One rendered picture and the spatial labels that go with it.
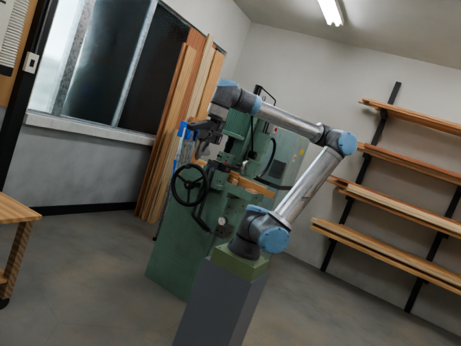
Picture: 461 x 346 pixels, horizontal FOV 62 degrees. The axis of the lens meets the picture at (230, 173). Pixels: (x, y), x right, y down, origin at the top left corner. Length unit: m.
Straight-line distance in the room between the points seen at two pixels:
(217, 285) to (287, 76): 3.57
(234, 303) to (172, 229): 0.94
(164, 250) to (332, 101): 2.98
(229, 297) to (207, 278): 0.16
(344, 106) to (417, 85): 0.82
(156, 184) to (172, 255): 1.46
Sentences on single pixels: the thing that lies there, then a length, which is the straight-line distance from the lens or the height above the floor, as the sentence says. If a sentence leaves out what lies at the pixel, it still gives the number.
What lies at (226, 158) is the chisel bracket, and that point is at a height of 1.03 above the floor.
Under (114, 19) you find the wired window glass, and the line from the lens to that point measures 3.65.
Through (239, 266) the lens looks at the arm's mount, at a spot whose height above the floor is 0.60.
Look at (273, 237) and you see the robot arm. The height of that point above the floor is 0.83.
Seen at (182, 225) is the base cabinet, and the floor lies 0.48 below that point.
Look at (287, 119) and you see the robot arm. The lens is 1.97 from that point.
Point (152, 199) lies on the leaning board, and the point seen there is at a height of 0.24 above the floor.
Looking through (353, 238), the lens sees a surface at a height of 0.59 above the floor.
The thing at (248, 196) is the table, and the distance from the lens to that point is 2.52.
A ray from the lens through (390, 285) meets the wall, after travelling 4.92.
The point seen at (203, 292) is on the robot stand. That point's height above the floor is 0.37.
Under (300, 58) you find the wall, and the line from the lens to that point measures 5.20.
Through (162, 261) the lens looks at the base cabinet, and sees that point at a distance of 2.90.
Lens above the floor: 1.26
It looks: 6 degrees down
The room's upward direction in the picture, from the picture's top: 20 degrees clockwise
